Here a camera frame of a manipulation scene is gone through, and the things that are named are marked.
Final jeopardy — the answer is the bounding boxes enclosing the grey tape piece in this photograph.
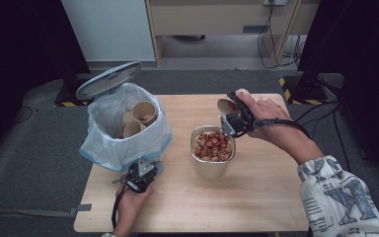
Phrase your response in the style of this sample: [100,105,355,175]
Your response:
[68,203,93,217]

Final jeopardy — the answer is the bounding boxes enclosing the bundle of cables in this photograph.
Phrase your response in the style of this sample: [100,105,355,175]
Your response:
[282,35,308,72]

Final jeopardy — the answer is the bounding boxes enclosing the brown paper cup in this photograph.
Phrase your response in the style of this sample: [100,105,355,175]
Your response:
[130,100,159,127]
[120,111,136,128]
[122,119,147,139]
[216,87,253,116]

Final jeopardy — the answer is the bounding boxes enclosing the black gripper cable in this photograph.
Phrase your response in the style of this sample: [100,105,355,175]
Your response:
[111,177,129,230]
[253,117,312,139]

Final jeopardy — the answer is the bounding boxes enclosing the black floor cable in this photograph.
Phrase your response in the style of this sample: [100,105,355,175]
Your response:
[292,100,341,150]
[12,105,35,125]
[333,105,353,173]

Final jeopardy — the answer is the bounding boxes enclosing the pile of dried fruit slices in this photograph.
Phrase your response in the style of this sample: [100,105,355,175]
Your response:
[192,131,234,162]

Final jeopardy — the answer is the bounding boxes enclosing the light wooden desk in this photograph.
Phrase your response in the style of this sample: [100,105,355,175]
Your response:
[144,0,321,67]

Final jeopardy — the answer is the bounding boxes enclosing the black curtain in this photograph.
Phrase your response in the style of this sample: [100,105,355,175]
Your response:
[296,0,379,181]
[0,0,92,169]

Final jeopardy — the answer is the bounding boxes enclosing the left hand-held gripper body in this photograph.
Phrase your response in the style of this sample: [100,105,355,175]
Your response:
[123,158,160,195]

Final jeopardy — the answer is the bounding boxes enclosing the person's left hand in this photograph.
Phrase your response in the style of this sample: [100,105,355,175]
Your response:
[114,184,154,232]

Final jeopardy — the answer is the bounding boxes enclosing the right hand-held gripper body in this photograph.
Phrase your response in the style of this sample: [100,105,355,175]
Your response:
[219,108,257,139]

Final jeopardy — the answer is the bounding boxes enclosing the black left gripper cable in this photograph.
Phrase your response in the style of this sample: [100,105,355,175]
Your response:
[111,177,129,230]

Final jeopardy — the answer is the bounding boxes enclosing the person's right hand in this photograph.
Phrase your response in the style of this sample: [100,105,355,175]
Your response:
[236,92,298,146]

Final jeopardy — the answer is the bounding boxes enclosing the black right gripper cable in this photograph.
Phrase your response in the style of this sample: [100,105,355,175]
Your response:
[253,117,312,139]

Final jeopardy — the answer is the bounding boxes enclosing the hazard-striped stand base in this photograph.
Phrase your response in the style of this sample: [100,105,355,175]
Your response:
[53,78,104,108]
[278,75,330,107]

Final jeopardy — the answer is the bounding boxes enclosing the white cabinet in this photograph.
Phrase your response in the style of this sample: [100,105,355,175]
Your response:
[61,0,157,63]

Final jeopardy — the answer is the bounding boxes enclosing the white lidded trash can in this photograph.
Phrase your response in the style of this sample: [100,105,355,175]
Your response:
[75,61,165,175]

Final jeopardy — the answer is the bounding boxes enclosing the metal container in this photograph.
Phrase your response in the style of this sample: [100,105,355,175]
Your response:
[189,124,237,181]

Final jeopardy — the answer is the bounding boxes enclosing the black hanging cable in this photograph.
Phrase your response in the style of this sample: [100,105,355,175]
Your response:
[257,0,299,70]

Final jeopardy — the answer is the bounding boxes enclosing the person's right patterned sleeve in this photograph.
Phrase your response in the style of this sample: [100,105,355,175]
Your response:
[296,155,379,237]

